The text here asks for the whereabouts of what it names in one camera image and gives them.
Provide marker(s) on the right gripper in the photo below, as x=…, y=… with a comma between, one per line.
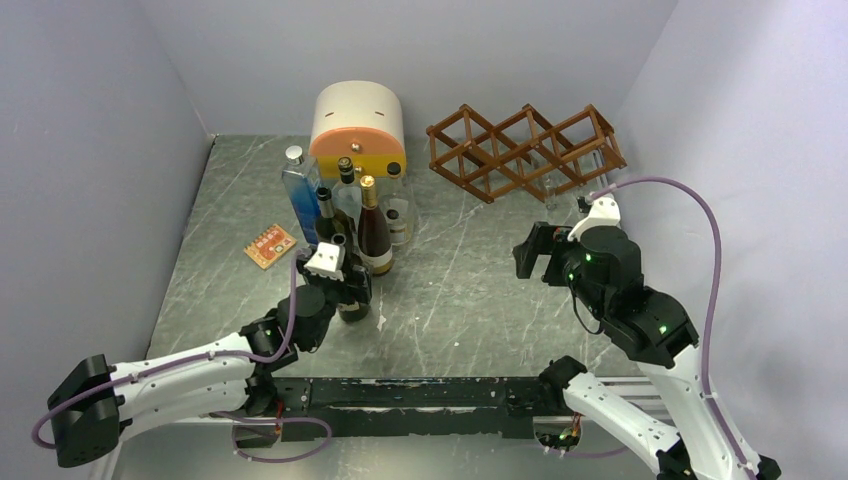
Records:
x=545, y=238

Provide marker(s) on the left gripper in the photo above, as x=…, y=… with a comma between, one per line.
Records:
x=349, y=291

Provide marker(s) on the dark bottle black neck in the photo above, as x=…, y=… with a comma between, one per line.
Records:
x=354, y=308

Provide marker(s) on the brown bottle gold foil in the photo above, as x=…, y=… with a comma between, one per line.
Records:
x=373, y=232

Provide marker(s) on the green bottle silver neck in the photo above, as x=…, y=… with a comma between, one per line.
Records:
x=332, y=220

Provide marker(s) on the clear square bottle black cap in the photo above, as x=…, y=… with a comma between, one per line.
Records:
x=347, y=193

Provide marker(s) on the clear round glass bottle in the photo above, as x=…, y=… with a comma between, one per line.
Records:
x=398, y=205

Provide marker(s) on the blue square bottle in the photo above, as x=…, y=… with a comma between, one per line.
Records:
x=301, y=178

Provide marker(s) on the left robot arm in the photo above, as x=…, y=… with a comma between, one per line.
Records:
x=99, y=404

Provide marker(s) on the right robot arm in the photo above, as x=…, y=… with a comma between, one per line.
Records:
x=603, y=270

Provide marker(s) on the brown wooden wine rack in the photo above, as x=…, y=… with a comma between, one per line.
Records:
x=525, y=151

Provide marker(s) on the orange snack packet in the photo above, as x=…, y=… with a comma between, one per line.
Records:
x=269, y=247

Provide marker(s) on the cream drawer cabinet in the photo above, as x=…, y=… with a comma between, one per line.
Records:
x=361, y=120

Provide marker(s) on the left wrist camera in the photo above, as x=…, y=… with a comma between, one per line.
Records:
x=327, y=261

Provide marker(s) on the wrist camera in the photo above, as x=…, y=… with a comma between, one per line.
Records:
x=603, y=211
x=327, y=261

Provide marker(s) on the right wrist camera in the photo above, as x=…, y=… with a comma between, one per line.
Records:
x=603, y=211

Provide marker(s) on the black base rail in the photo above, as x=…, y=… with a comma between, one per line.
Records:
x=358, y=407

